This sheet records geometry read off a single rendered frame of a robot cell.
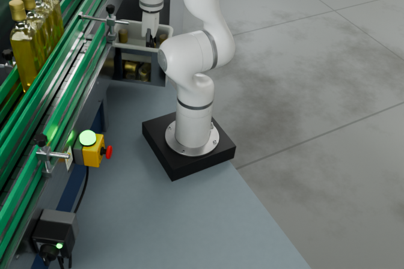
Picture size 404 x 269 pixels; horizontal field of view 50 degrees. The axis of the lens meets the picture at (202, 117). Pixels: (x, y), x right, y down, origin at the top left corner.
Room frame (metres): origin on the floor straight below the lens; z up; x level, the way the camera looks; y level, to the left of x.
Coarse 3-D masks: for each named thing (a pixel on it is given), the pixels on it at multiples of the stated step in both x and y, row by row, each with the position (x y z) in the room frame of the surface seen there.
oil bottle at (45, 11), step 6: (42, 6) 1.05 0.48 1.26; (48, 6) 1.07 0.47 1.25; (36, 12) 1.04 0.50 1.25; (42, 12) 1.04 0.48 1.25; (48, 12) 1.06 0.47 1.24; (48, 18) 1.05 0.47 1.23; (48, 24) 1.04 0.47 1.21; (54, 24) 1.08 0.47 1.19; (48, 30) 1.04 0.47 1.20; (54, 30) 1.07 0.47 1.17; (54, 36) 1.07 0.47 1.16; (54, 42) 1.06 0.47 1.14
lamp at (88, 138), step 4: (84, 132) 0.81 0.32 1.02; (88, 132) 0.82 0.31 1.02; (92, 132) 0.82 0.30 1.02; (80, 136) 0.80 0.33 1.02; (84, 136) 0.80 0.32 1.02; (88, 136) 0.80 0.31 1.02; (92, 136) 0.80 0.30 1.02; (80, 140) 0.80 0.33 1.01; (84, 140) 0.79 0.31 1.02; (88, 140) 0.79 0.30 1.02; (92, 140) 0.80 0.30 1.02; (84, 144) 0.79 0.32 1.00; (88, 144) 0.79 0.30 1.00; (92, 144) 0.79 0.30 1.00
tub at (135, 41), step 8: (120, 24) 1.42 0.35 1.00; (136, 24) 1.43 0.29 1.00; (160, 24) 1.44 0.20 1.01; (128, 32) 1.43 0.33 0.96; (136, 32) 1.43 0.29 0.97; (160, 32) 1.42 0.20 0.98; (168, 32) 1.42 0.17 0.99; (128, 40) 1.41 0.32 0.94; (136, 40) 1.41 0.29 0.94; (144, 40) 1.42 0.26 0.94; (136, 48) 1.27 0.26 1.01; (144, 48) 1.27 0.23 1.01; (152, 48) 1.27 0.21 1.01
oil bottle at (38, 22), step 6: (30, 18) 0.99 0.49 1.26; (36, 18) 0.99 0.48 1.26; (42, 18) 1.01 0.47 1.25; (30, 24) 0.98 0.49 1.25; (36, 24) 0.98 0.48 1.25; (42, 24) 1.00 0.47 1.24; (42, 30) 0.99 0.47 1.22; (42, 36) 0.99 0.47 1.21; (48, 36) 1.02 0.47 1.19; (42, 42) 0.98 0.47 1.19; (48, 42) 1.01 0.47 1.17; (42, 48) 0.98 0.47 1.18; (48, 48) 1.01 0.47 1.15; (42, 54) 0.97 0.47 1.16; (48, 54) 1.00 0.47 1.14
